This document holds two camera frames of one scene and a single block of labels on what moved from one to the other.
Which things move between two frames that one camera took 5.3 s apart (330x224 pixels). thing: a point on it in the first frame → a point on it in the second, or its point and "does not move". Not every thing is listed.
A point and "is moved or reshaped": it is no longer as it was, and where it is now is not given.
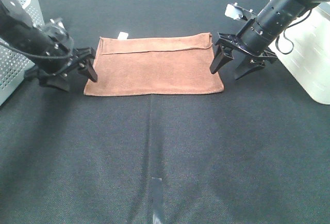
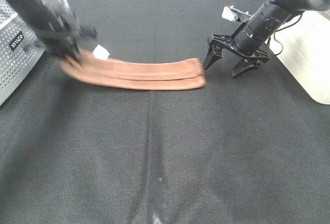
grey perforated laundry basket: (13, 60) does not move
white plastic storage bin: (305, 49) does not move
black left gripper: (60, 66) → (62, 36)
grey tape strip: (157, 200) does not move
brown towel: (158, 65) is moved or reshaped
